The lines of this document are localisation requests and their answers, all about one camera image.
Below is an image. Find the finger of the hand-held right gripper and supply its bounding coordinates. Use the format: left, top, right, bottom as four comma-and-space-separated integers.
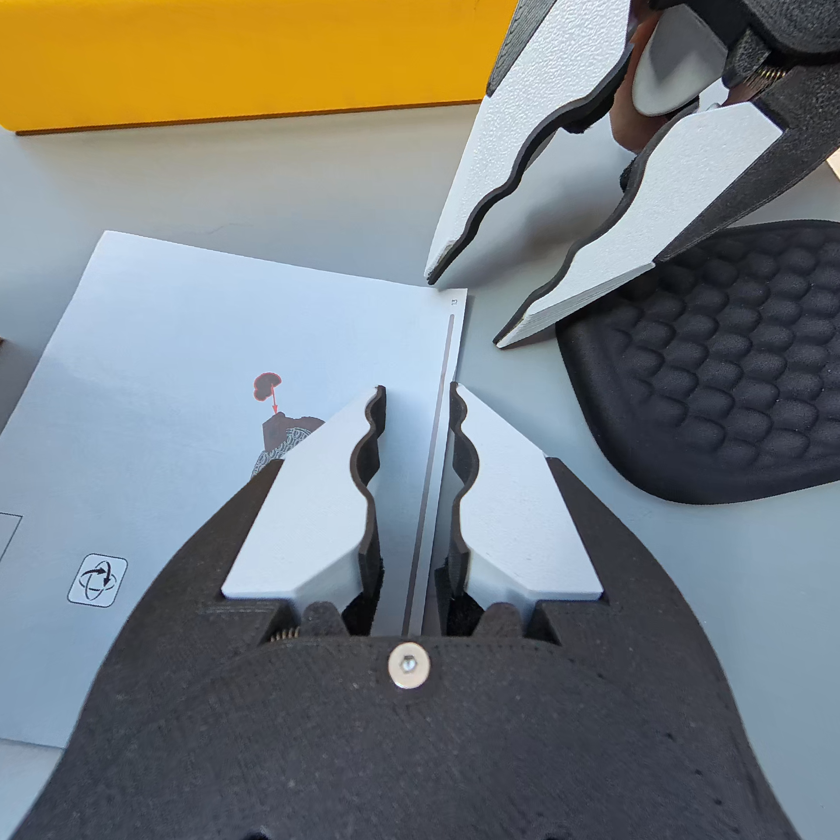
493, 101, 786, 350
423, 0, 635, 287

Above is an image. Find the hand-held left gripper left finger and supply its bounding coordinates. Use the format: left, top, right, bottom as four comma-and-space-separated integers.
222, 385, 388, 614

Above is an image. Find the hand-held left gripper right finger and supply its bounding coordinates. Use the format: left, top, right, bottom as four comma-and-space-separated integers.
433, 381, 605, 608

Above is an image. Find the building instruction booklet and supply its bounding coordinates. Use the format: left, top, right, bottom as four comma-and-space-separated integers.
0, 230, 470, 749

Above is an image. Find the person's right hand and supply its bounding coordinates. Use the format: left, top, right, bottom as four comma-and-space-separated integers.
609, 39, 659, 157

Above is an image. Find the black textured wrist pad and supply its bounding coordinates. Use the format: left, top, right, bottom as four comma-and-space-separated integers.
554, 220, 840, 505

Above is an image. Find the yellow plastic bin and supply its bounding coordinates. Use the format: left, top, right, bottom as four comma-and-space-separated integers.
0, 0, 524, 136

